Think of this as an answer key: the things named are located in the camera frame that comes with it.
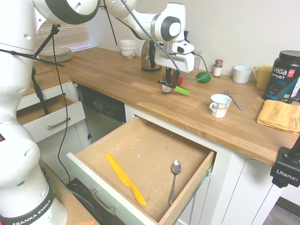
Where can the large spice jar brown lid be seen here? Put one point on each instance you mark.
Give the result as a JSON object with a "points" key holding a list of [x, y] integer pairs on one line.
{"points": [[166, 89]]}

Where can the small spice jar brown lid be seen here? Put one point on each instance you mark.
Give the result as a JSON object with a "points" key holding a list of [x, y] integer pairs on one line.
{"points": [[217, 69]]}

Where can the stainless steel dishwasher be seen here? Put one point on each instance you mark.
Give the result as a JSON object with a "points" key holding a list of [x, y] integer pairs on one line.
{"points": [[103, 110]]}

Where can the large open wooden drawer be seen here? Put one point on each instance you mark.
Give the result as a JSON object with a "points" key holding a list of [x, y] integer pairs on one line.
{"points": [[152, 150]]}

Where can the black Vega protein tub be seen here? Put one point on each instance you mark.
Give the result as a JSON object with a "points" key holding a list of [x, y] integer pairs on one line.
{"points": [[282, 79]]}

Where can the yellow mug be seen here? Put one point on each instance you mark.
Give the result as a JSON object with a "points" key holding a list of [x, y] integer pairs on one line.
{"points": [[263, 78]]}

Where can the red apple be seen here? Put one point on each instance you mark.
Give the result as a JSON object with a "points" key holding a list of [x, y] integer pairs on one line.
{"points": [[180, 79]]}

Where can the stainless steel electric kettle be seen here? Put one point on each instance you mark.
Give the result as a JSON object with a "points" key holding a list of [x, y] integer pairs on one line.
{"points": [[145, 58]]}

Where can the green and black scissors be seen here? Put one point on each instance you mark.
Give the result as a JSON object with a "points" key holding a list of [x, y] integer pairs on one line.
{"points": [[182, 90]]}

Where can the white base cabinet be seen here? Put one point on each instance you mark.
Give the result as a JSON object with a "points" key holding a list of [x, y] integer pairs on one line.
{"points": [[234, 187]]}

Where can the black Ulanzi clamp stand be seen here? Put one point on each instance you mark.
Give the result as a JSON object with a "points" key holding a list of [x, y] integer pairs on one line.
{"points": [[284, 166]]}

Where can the silver metal spoon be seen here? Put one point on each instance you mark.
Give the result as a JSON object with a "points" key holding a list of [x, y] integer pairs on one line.
{"points": [[176, 167]]}

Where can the clear drinking glass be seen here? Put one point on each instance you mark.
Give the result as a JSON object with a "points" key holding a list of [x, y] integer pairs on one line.
{"points": [[198, 63]]}

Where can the white patterned teacup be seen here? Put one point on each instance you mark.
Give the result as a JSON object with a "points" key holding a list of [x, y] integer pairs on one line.
{"points": [[220, 107]]}

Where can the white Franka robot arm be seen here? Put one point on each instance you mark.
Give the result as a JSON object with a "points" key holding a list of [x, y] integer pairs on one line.
{"points": [[14, 93]]}

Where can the yellow plastic knife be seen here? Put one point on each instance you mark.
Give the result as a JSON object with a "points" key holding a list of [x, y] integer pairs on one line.
{"points": [[124, 178]]}

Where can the white patterned bowl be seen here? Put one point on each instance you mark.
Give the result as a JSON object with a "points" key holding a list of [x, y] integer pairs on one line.
{"points": [[128, 44], [128, 54]]}

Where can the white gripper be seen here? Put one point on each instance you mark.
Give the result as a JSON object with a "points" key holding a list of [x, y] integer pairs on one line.
{"points": [[173, 60]]}

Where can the plain white mug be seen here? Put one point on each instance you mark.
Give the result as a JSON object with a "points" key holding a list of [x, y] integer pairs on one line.
{"points": [[242, 75]]}

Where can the small open white drawer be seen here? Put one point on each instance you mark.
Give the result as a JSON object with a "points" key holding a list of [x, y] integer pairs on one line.
{"points": [[58, 114]]}

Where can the black camera tripod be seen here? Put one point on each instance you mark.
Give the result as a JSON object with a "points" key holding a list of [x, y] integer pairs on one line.
{"points": [[44, 42]]}

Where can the yellow folded cloth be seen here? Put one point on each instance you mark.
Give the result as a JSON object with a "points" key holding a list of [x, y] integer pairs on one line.
{"points": [[279, 114]]}

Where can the silver metal fork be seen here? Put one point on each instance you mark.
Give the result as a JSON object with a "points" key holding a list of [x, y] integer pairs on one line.
{"points": [[235, 102]]}

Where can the green lime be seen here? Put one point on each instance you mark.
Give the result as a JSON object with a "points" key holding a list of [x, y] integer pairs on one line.
{"points": [[203, 77]]}

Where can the white window blinds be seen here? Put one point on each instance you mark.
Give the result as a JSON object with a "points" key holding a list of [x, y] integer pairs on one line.
{"points": [[75, 37]]}

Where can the beige plate stack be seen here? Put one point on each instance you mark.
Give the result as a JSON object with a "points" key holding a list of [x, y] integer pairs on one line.
{"points": [[56, 55]]}

